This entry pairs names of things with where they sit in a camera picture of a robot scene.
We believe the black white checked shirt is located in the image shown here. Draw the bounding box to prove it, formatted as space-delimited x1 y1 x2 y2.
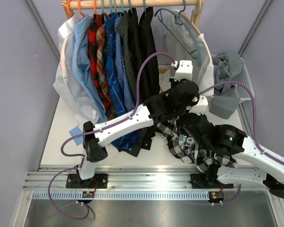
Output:
156 119 239 173

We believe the grey button shirt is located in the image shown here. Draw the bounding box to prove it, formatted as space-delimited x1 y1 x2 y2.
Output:
209 52 244 120

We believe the grey-blue plastic hanger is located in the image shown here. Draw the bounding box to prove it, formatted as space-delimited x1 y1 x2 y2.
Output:
155 0 203 67

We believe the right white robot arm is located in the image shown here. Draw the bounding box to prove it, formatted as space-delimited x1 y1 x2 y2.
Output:
179 113 284 199

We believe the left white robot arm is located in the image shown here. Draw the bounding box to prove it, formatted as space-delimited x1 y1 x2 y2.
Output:
77 79 208 180

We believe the blue striped shirt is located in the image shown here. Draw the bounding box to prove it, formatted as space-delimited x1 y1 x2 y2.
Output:
104 14 140 152

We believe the blue checked shirt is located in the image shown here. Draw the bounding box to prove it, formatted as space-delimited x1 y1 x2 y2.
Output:
114 14 136 112

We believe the white dress shirt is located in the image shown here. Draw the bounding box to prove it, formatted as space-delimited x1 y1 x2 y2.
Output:
53 16 99 123

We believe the white t-shirt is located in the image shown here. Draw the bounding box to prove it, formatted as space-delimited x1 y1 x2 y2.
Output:
163 9 214 91

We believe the tan red plaid shirt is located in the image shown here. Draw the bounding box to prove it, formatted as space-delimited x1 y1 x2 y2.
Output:
96 26 116 120

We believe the light blue shirt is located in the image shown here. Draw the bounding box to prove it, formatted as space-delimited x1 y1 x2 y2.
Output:
70 15 109 145

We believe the dark grey pinstripe shirt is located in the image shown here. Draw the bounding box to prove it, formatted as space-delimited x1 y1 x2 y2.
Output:
115 10 152 158

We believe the red black plaid shirt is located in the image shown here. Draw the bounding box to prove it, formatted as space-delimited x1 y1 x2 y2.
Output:
87 14 110 113

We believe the orange hanger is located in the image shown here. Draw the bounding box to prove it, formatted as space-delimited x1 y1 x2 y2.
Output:
77 0 85 18
93 0 98 16
66 0 74 18

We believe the wooden rack base shelf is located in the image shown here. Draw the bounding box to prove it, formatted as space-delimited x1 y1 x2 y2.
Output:
159 65 173 77

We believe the white plastic basket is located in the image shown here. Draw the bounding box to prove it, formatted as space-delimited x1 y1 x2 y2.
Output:
210 55 254 104

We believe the wooden rack right leg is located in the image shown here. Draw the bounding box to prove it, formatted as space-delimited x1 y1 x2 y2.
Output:
181 0 204 36

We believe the wooden rack leg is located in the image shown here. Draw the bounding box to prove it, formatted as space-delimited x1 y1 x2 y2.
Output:
181 0 204 36
62 0 74 19

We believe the wooden rack left leg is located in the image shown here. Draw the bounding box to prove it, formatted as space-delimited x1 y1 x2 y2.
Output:
62 0 74 19

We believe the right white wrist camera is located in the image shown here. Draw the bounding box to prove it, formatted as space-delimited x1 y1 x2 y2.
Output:
189 96 208 115

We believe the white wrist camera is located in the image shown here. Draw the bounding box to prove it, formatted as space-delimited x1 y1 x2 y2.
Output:
171 60 193 81
189 96 208 115

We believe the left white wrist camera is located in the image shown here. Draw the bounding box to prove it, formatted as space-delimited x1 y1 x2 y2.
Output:
171 60 193 81

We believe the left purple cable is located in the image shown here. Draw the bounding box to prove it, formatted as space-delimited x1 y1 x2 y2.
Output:
48 52 176 222

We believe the purple cable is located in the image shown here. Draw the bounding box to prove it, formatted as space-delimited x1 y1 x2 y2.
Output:
48 52 176 222
198 81 284 206

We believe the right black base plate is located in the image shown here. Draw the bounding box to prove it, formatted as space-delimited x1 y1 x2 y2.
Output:
189 174 234 189

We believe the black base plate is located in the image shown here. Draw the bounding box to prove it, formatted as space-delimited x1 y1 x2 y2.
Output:
189 174 234 189
66 174 108 189

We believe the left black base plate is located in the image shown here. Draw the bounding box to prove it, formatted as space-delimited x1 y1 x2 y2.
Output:
66 174 108 189

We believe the aluminium mounting rail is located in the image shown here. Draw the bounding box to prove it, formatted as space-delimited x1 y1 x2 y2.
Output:
22 165 281 191

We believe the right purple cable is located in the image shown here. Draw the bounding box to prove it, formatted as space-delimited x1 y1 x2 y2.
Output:
198 81 284 206

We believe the slotted cable duct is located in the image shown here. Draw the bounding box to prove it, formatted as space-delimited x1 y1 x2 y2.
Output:
32 190 209 201

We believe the wooden clothes rail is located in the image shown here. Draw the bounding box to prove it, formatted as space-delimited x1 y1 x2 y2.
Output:
70 0 196 9

